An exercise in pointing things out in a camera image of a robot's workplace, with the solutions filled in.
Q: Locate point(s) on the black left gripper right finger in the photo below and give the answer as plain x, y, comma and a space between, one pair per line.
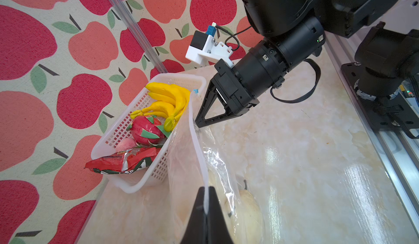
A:
217, 232

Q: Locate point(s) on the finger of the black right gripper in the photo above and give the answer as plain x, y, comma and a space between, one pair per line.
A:
202, 120

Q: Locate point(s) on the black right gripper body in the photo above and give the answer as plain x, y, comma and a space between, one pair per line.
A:
234, 96

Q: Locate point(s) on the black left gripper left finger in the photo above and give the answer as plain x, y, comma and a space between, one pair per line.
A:
196, 230

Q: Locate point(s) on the cream pear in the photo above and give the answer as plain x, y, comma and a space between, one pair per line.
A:
245, 223

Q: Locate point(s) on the clear white zip-top bag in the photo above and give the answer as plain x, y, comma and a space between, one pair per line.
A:
195, 161

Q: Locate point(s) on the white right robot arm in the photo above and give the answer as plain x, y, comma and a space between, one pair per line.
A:
292, 30

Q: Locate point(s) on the red snack bag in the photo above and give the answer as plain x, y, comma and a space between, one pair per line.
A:
124, 162

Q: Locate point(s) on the upper yellow toy banana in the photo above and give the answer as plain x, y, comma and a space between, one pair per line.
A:
173, 94

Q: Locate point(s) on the yellow toy banana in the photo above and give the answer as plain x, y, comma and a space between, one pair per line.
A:
173, 94
159, 109

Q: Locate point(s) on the lower yellow toy banana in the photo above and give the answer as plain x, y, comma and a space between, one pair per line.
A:
159, 109

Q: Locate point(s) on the pink toy dragon fruit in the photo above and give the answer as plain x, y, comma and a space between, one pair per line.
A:
147, 131

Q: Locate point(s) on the aluminium right corner post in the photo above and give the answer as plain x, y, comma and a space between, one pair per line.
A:
138, 34

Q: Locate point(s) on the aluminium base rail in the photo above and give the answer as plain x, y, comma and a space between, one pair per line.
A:
398, 153

